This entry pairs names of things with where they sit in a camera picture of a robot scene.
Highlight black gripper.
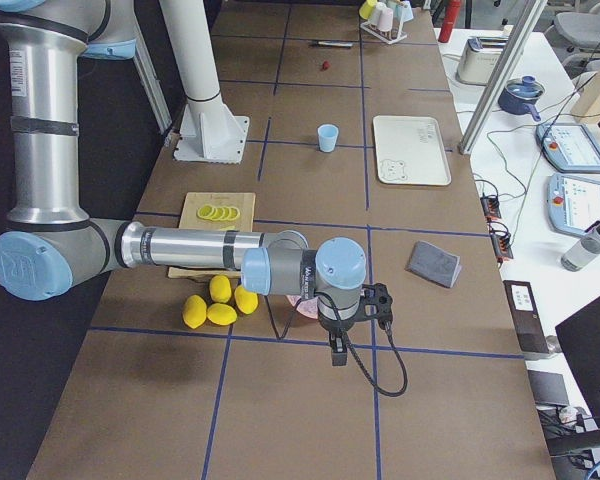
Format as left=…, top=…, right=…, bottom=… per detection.
left=320, top=316, right=355, bottom=366

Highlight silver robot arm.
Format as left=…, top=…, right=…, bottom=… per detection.
left=0, top=1, right=372, bottom=366

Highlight pink bowl of ice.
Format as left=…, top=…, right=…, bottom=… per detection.
left=286, top=295, right=319, bottom=320

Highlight light blue plastic cup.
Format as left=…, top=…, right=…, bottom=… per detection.
left=317, top=124, right=339, bottom=153

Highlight clear cup rack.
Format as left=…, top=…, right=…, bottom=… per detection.
left=358, top=0, right=414, bottom=45

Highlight pink cup on rack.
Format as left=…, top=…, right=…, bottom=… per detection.
left=369, top=4, right=394, bottom=33

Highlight yellow cup on rack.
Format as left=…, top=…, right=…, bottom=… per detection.
left=358, top=0, right=377, bottom=20

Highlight yellow lemon four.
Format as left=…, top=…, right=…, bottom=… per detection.
left=234, top=285, right=259, bottom=315

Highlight yellow lemon two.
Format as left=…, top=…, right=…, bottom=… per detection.
left=207, top=303, right=238, bottom=326

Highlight grey folded cloth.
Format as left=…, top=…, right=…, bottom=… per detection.
left=406, top=240, right=462, bottom=288

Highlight yellow lemon three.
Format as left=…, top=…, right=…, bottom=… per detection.
left=209, top=275, right=233, bottom=304

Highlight yellow lemon one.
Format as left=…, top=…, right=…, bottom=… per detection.
left=182, top=295, right=207, bottom=329

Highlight wooden cutting board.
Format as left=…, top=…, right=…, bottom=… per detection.
left=167, top=192, right=257, bottom=280

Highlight yellow lemon slices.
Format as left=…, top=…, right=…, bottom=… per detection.
left=196, top=204, right=241, bottom=222

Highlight dark box with label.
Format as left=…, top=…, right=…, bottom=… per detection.
left=503, top=280, right=554, bottom=360

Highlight cream bear tray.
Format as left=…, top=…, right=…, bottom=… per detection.
left=373, top=115, right=452, bottom=187

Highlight near teach pendant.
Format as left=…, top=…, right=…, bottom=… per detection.
left=547, top=173, right=600, bottom=237

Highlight teach pendant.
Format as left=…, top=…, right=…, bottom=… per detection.
left=535, top=122, right=600, bottom=174
left=547, top=173, right=600, bottom=237

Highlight clear water bottle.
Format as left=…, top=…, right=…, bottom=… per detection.
left=560, top=220, right=600, bottom=272

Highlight steel muddler black tip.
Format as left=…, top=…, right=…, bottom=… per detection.
left=309, top=40, right=353, bottom=49

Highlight far teach pendant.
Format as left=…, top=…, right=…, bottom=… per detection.
left=535, top=122, right=600, bottom=174

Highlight blue pot with lid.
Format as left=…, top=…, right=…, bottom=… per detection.
left=498, top=75, right=545, bottom=122

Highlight red bottle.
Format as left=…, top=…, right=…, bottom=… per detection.
left=438, top=0, right=462, bottom=43

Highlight black camera cable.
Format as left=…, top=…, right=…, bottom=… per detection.
left=267, top=282, right=409, bottom=399

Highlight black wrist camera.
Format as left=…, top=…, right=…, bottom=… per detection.
left=354, top=283, right=393, bottom=325

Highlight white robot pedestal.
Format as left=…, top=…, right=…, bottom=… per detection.
left=160, top=0, right=250, bottom=164

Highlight aluminium frame post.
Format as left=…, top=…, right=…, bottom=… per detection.
left=458, top=0, right=547, bottom=155

